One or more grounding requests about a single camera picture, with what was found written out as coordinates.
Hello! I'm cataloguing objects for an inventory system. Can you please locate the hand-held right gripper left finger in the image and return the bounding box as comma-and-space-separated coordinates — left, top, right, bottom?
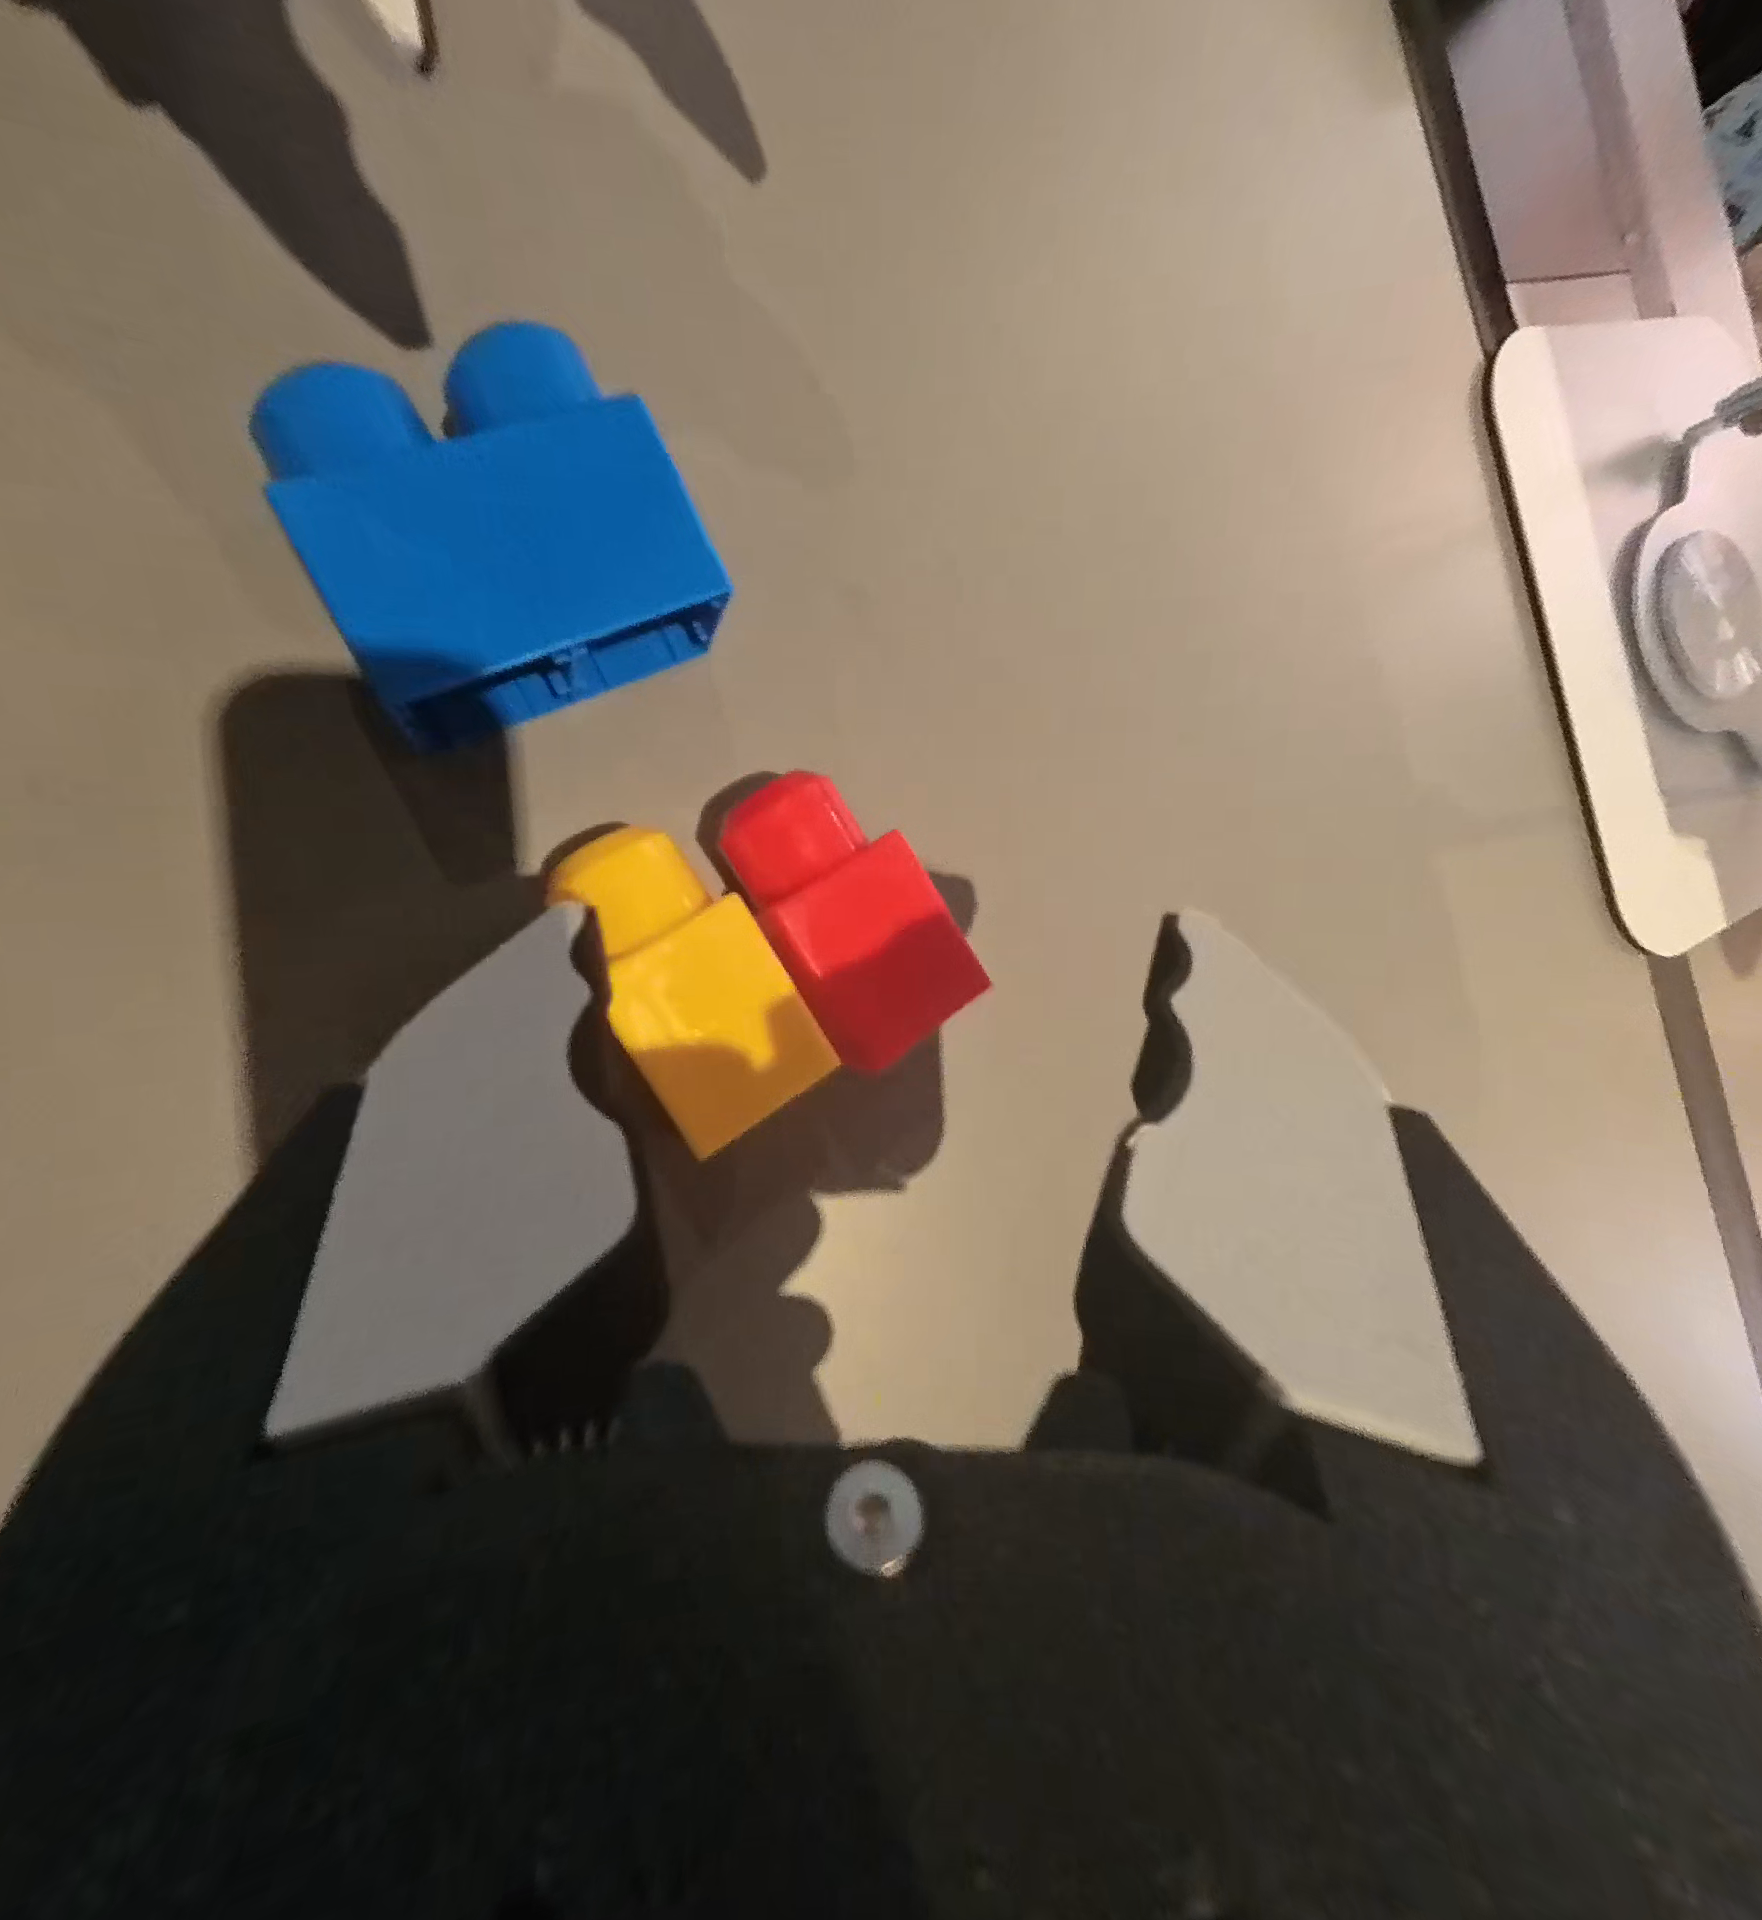
267, 905, 664, 1458

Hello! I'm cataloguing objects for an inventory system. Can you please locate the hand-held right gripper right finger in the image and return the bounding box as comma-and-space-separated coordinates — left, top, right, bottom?
1078, 907, 1488, 1473

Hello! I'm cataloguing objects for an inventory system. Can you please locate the small yellow mega block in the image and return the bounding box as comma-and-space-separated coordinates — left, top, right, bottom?
543, 826, 842, 1159

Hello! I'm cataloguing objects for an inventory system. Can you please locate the small red mega block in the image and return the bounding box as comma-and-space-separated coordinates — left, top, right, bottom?
714, 772, 997, 1075

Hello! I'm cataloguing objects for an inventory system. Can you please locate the blue mega block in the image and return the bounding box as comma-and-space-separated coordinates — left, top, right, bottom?
249, 319, 738, 755

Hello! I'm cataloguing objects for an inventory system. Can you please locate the white pad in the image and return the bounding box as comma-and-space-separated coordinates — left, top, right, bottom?
1485, 316, 1762, 956

